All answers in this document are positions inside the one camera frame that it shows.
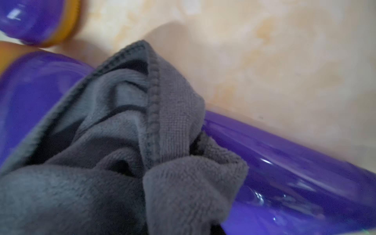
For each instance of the grey cloth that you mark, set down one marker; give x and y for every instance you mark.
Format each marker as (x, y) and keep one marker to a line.
(123, 153)

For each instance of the purple boot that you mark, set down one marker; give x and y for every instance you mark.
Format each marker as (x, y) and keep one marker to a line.
(39, 23)
(288, 190)

